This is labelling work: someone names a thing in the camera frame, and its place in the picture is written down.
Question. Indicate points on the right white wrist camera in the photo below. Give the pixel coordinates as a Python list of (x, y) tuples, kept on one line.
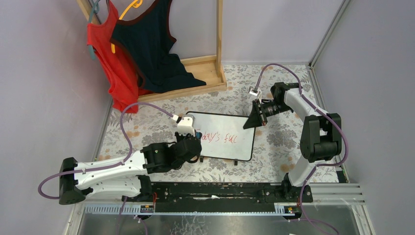
[(256, 92)]

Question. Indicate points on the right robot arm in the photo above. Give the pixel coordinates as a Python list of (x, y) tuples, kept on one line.
[(320, 140)]

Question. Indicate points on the navy tank top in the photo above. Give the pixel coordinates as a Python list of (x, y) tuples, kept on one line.
[(147, 41)]

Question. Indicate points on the floral table mat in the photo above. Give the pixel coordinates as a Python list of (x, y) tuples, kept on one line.
[(276, 145)]

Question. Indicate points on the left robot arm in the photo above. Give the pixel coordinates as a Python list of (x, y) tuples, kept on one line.
[(120, 178)]

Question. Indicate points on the red tank top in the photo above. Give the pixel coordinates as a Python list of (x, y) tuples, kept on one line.
[(117, 66)]

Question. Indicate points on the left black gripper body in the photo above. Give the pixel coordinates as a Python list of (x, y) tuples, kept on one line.
[(191, 144)]

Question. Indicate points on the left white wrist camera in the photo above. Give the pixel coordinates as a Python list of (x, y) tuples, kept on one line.
[(185, 125)]

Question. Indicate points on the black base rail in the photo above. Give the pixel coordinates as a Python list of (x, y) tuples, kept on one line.
[(220, 197)]

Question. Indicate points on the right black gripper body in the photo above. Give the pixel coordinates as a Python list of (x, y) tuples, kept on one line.
[(259, 112)]

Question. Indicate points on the wooden clothes rack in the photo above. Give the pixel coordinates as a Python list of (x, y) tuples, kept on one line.
[(206, 68)]

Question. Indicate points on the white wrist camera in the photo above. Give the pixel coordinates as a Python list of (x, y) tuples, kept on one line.
[(185, 125), (256, 92)]

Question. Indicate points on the black framed whiteboard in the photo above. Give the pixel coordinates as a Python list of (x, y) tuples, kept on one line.
[(223, 136)]

